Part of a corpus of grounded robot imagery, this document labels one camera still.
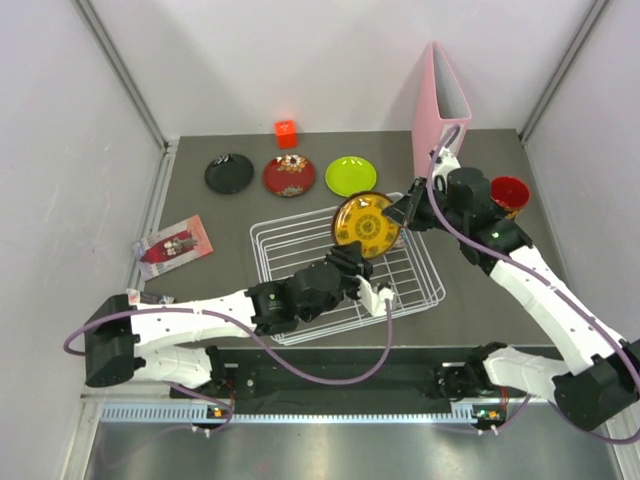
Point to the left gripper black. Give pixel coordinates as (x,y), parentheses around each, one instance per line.
(348,258)

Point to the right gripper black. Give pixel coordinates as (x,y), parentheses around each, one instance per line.
(420,186)

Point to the yellow plate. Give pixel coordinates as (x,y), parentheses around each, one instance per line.
(360,218)

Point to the green plate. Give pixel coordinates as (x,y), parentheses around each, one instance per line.
(349,175)

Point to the white wire dish rack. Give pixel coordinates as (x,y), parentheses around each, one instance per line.
(285,245)

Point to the red floral plate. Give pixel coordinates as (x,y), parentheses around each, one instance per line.
(289,175)

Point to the red cup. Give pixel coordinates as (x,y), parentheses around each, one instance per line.
(511,194)

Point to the black glossy plate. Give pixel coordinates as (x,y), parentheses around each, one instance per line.
(229,173)

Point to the red blue patterned bowl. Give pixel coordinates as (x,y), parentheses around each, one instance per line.
(402,240)

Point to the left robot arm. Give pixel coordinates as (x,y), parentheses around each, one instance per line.
(154,342)

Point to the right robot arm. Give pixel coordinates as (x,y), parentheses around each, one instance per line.
(597,375)

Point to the orange cube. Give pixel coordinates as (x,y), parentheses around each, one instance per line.
(286,134)

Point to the red illustrated card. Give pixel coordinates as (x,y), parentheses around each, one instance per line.
(171,247)

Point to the floral patterned cloth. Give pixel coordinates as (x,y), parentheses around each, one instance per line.
(136,297)

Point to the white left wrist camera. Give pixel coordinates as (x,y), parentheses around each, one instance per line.
(377,300)

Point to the pink ring binder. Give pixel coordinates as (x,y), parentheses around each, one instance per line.
(440,105)

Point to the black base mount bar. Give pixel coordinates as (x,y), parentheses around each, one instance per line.
(348,380)

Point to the grey slotted cable duct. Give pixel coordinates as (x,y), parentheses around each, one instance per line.
(183,411)

